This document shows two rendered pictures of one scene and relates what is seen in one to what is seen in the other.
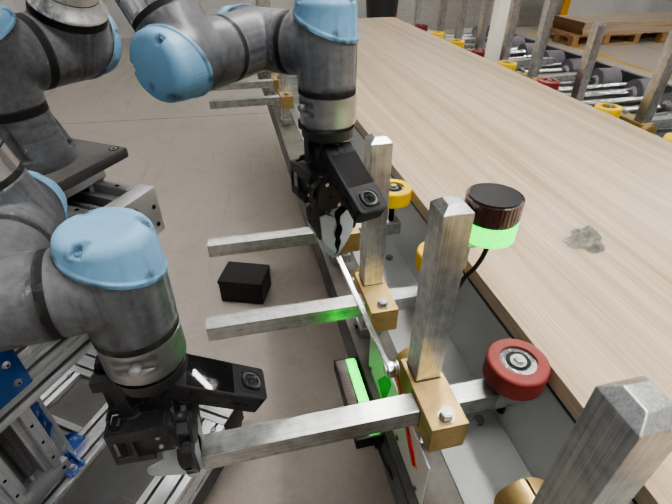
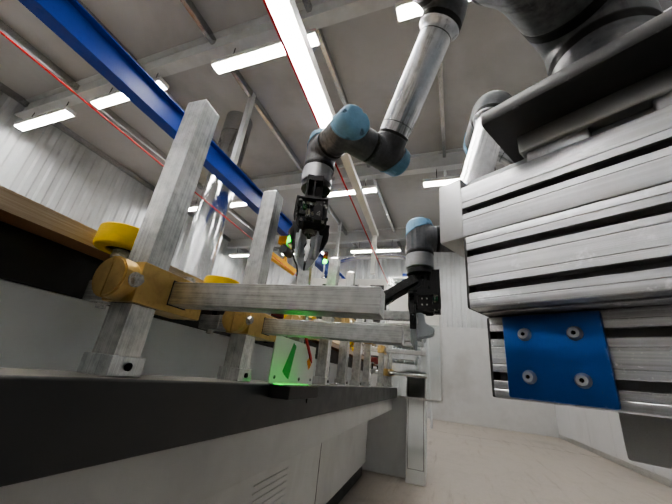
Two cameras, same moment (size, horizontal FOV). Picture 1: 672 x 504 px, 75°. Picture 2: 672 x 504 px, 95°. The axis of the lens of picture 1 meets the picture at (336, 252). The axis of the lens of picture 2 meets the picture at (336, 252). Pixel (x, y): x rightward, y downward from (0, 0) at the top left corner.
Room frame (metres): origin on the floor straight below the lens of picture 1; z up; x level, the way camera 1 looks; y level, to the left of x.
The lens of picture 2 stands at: (1.09, 0.40, 0.73)
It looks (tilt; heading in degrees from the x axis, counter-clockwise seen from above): 22 degrees up; 212
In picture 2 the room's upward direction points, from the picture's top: 7 degrees clockwise
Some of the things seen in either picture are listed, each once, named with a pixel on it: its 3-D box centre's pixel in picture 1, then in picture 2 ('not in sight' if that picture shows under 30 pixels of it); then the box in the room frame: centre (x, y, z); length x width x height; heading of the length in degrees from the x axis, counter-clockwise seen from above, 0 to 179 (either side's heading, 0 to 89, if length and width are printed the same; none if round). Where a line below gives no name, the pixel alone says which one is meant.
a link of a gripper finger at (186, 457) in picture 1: (186, 445); not in sight; (0.27, 0.16, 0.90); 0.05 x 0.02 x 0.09; 13
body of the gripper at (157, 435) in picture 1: (153, 398); (423, 292); (0.28, 0.19, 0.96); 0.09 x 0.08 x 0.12; 103
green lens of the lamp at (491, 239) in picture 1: (488, 224); not in sight; (0.41, -0.17, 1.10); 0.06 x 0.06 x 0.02
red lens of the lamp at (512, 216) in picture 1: (493, 205); not in sight; (0.41, -0.17, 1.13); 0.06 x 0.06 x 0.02
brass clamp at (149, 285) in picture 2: (342, 227); (154, 291); (0.86, -0.01, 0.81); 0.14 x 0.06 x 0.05; 13
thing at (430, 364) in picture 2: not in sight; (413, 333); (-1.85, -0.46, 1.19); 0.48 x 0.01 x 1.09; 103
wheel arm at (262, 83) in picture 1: (259, 84); not in sight; (2.05, 0.34, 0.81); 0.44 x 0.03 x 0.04; 103
